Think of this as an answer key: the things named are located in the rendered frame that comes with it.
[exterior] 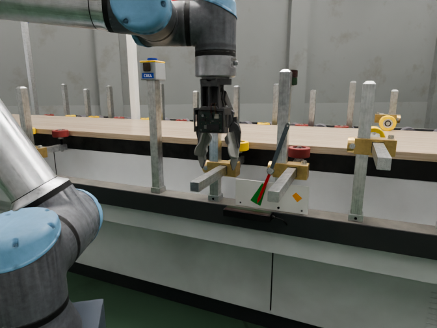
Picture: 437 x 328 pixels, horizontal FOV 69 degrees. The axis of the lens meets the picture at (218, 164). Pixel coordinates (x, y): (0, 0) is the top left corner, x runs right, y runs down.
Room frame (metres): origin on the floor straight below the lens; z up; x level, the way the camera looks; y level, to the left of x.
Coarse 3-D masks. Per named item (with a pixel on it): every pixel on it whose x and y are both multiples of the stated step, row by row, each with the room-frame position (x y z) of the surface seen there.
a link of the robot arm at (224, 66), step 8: (200, 56) 0.71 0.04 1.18; (208, 56) 0.70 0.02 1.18; (216, 56) 0.70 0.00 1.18; (224, 56) 0.70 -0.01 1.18; (232, 56) 0.71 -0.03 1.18; (200, 64) 0.71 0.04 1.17; (208, 64) 0.70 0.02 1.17; (216, 64) 0.70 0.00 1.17; (224, 64) 0.70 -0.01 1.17; (232, 64) 0.72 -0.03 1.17; (200, 72) 0.71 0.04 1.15; (208, 72) 0.70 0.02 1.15; (216, 72) 0.70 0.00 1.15; (224, 72) 0.70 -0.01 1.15; (232, 72) 0.71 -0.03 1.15
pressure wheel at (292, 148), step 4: (292, 148) 1.15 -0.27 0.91; (296, 148) 1.14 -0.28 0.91; (300, 148) 1.14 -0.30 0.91; (304, 148) 1.14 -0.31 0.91; (308, 148) 1.14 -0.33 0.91; (288, 152) 1.17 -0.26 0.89; (292, 152) 1.15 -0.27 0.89; (296, 152) 1.14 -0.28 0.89; (300, 152) 1.13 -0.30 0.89; (304, 152) 1.13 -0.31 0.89; (308, 152) 1.14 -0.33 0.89; (292, 156) 1.14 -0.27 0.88; (296, 156) 1.14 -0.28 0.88; (300, 156) 1.13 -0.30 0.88; (304, 156) 1.13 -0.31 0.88; (308, 156) 1.14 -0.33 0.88
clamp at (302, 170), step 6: (270, 162) 1.09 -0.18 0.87; (288, 162) 1.08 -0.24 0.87; (294, 162) 1.08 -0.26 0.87; (300, 162) 1.08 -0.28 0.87; (276, 168) 1.06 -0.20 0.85; (282, 168) 1.06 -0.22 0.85; (300, 168) 1.03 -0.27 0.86; (306, 168) 1.03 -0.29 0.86; (276, 174) 1.06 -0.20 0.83; (300, 174) 1.03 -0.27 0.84; (306, 174) 1.02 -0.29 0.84
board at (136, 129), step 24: (48, 120) 2.28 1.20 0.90; (72, 120) 2.28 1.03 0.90; (96, 120) 2.28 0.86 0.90; (120, 120) 2.28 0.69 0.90; (144, 120) 2.28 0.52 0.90; (168, 120) 2.28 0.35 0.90; (264, 144) 1.31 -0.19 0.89; (312, 144) 1.26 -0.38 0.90; (336, 144) 1.26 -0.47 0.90; (408, 144) 1.26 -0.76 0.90; (432, 144) 1.26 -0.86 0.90
